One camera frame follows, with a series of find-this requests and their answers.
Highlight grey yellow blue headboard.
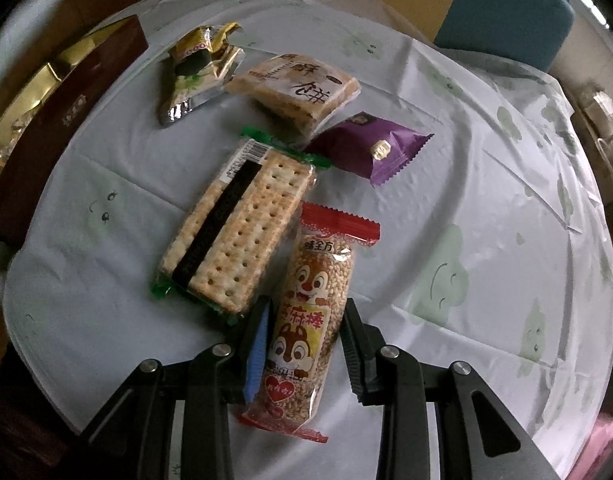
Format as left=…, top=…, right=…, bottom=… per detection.
left=331, top=0, right=574, bottom=68

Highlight sesame stick packet red ends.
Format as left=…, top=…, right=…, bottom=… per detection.
left=236, top=202, right=381, bottom=443

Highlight pink cloth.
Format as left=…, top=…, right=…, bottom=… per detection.
left=576, top=410, right=613, bottom=480

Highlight gold green foil packet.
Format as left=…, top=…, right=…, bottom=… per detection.
left=159, top=22, right=244, bottom=127

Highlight brown gift box gold interior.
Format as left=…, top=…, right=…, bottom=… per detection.
left=0, top=16, right=150, bottom=246

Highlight purple snack packet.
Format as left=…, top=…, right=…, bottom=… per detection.
left=304, top=112, right=434, bottom=188

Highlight cracker packet green ends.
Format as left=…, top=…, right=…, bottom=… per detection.
left=150, top=126, right=332, bottom=318

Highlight beige pastry packet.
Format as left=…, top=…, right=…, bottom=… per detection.
left=225, top=52, right=361, bottom=136

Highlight wooden nightstand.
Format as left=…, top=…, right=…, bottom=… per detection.
left=569, top=77, right=613, bottom=191

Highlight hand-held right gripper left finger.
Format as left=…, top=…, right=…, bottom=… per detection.
left=79, top=296, right=274, bottom=480

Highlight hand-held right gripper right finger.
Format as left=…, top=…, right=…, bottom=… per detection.
left=339, top=297, right=559, bottom=480

